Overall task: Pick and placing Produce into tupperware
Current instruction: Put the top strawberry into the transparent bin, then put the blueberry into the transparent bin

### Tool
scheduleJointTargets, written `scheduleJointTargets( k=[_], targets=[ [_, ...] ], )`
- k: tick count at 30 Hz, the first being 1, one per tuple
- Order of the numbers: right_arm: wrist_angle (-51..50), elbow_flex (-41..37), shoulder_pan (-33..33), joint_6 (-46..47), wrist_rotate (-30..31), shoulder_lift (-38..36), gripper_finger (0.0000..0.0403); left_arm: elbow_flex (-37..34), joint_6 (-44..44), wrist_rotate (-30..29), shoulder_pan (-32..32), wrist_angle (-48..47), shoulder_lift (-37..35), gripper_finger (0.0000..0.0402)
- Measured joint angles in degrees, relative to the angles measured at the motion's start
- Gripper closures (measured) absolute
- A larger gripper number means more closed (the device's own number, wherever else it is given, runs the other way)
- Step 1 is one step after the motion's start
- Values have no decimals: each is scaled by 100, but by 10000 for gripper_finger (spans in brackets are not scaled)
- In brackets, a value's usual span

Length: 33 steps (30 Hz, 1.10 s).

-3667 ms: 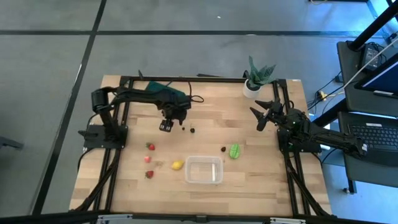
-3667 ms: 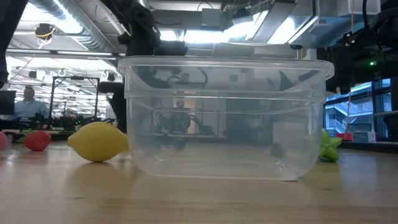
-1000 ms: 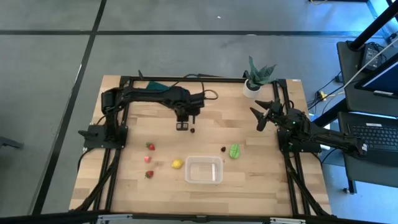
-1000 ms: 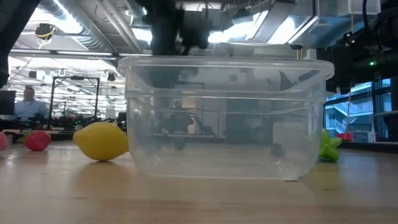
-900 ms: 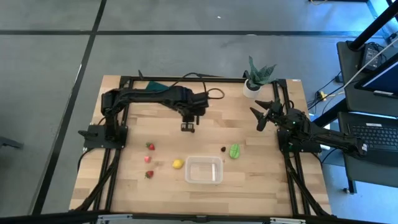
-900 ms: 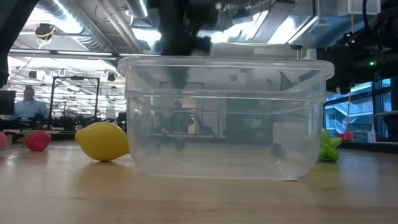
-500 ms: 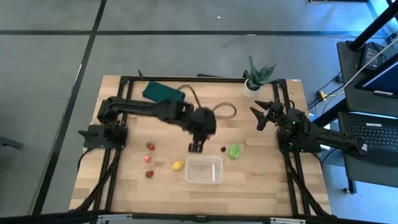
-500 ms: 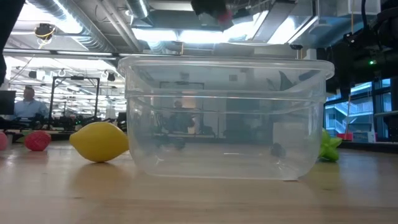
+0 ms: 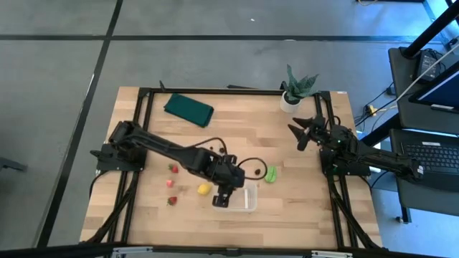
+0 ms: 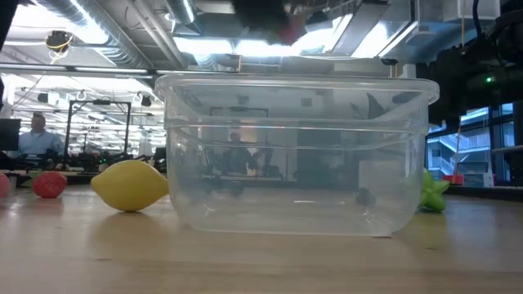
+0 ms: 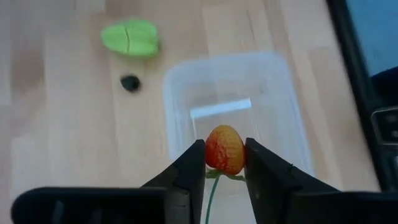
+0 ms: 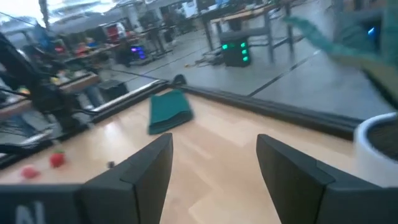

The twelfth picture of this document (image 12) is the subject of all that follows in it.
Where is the red toy strawberry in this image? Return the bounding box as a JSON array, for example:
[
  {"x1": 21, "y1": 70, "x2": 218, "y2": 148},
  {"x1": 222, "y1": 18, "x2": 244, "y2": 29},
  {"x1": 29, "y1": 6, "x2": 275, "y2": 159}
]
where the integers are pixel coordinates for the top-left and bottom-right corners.
[
  {"x1": 21, "y1": 166, "x2": 41, "y2": 180},
  {"x1": 49, "y1": 150, "x2": 67, "y2": 169}
]

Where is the black aluminium table frame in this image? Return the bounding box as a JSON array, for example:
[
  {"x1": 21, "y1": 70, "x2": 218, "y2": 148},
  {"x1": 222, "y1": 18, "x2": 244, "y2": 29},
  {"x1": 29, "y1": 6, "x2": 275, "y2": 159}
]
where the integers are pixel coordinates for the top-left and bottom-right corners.
[{"x1": 0, "y1": 79, "x2": 364, "y2": 169}]

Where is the wooden top workbench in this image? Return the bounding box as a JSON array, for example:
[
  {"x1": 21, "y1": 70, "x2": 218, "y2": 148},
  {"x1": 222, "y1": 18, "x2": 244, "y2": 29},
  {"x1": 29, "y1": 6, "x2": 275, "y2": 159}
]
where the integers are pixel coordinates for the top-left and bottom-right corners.
[{"x1": 210, "y1": 2, "x2": 295, "y2": 65}]

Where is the snake plant in white pot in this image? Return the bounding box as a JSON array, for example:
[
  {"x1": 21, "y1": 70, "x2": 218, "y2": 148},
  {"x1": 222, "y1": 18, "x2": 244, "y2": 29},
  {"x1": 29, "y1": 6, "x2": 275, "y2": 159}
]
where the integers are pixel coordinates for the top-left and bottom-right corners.
[{"x1": 282, "y1": 0, "x2": 398, "y2": 187}]

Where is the computer tower with green lights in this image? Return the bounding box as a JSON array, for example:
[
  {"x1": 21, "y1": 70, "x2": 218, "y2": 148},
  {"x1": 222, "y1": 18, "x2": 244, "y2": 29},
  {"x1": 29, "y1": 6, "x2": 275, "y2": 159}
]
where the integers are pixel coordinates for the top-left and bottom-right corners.
[{"x1": 219, "y1": 30, "x2": 251, "y2": 68}]

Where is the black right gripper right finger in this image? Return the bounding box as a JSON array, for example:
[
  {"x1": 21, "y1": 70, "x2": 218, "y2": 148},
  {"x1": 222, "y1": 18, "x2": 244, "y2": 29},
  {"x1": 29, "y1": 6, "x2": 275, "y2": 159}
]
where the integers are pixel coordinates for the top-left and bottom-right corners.
[{"x1": 256, "y1": 133, "x2": 398, "y2": 224}]

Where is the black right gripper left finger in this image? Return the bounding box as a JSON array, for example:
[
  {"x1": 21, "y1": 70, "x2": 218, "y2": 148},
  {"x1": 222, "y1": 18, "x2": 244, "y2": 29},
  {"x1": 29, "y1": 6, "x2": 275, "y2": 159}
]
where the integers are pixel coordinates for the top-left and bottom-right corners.
[{"x1": 81, "y1": 133, "x2": 174, "y2": 224}]

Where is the folded dark green cloth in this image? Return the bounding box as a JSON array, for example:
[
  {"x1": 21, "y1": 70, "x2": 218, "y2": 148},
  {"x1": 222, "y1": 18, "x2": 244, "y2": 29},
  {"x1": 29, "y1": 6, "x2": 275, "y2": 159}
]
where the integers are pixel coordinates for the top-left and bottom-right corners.
[{"x1": 148, "y1": 89, "x2": 195, "y2": 136}]

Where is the computer with purple lights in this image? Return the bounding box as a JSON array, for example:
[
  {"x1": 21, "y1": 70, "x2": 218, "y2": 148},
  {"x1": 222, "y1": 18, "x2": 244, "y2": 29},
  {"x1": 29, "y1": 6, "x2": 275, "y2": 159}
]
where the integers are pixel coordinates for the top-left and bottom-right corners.
[{"x1": 129, "y1": 45, "x2": 147, "y2": 61}]

